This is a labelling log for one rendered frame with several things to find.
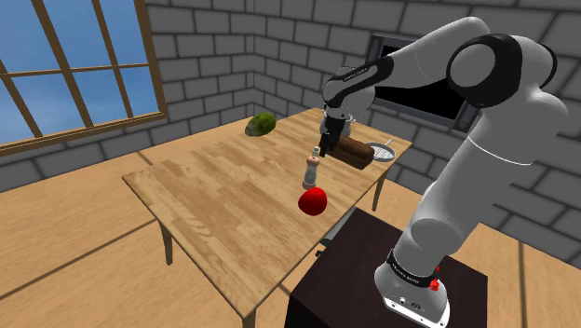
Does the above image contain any grey framed dark window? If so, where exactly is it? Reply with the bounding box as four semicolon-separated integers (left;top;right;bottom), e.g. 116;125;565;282
365;34;482;134

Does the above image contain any wooden table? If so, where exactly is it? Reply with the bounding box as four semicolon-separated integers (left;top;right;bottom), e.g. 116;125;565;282
121;106;413;328

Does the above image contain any grey metal strainer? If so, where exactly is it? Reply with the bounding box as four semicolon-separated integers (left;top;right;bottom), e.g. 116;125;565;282
365;138;397;163

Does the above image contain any wooden framed window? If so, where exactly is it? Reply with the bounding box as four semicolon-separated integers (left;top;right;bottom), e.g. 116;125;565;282
0;0;169;158

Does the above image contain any red round fruit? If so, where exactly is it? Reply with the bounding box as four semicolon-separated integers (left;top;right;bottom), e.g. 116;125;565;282
297;186;329;217

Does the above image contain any pale pepper mill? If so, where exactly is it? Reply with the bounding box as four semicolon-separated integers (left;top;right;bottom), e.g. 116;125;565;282
302;145;321;191

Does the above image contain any dark robot stand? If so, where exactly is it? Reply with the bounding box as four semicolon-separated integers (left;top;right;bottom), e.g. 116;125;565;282
284;207;489;328

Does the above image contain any green avocado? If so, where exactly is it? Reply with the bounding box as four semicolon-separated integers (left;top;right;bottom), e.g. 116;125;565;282
244;112;277;138

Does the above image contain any brown bread loaf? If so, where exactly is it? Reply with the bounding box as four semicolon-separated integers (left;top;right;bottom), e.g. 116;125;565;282
318;134;376;171

